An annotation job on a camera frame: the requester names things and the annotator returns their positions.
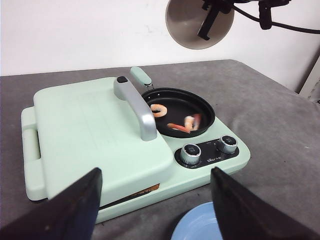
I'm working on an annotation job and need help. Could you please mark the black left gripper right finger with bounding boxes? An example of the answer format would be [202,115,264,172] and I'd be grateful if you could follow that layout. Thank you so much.
[211,167,320,240]

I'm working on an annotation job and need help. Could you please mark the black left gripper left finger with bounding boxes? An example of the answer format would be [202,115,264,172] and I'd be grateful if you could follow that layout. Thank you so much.
[0,167,103,240]

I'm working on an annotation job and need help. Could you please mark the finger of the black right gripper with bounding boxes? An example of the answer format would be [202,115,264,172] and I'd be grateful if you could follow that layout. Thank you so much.
[197,0,225,40]

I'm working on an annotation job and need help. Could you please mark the beige ribbed bowl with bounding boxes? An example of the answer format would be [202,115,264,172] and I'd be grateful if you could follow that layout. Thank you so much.
[165,0,235,50]

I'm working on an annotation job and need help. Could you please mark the toast slice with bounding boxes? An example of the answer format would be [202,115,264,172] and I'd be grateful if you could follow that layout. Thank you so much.
[133,183,160,196]

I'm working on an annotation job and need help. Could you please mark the mint green breakfast maker base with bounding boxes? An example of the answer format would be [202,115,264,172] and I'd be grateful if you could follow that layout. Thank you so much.
[20,87,251,225]

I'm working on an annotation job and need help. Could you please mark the pink shrimp right side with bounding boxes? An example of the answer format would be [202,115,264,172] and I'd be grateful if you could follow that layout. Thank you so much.
[184,113,202,131]

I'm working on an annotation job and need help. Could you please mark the straight pink shrimp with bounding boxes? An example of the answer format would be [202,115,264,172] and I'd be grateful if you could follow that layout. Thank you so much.
[167,123,191,134]

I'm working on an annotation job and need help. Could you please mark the curled pink shrimp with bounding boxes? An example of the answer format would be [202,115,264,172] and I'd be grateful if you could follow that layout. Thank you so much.
[150,104,168,118]

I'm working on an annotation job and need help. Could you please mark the blue round plate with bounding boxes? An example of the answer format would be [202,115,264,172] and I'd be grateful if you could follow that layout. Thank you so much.
[171,201,223,240]

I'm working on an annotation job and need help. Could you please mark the right silver control knob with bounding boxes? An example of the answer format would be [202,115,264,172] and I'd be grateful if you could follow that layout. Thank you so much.
[217,135,238,154]

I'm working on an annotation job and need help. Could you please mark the silver control knob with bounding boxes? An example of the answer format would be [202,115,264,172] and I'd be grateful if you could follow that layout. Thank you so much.
[180,143,202,165]
[217,135,238,154]

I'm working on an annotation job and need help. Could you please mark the left silver control knob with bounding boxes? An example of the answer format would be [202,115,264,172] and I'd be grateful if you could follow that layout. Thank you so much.
[180,143,202,165]

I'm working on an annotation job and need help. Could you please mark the grey table cloth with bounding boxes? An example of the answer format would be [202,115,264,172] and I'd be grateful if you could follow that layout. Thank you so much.
[0,60,320,232]

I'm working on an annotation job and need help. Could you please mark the black round frying pan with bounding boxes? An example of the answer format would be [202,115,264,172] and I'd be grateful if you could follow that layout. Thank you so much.
[130,66,215,138]

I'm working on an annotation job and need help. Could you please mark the white furniture at right edge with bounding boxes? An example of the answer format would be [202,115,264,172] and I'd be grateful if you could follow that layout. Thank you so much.
[299,49,320,103]

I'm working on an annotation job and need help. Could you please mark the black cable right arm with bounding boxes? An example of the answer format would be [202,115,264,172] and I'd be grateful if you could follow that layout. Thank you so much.
[232,0,320,35]

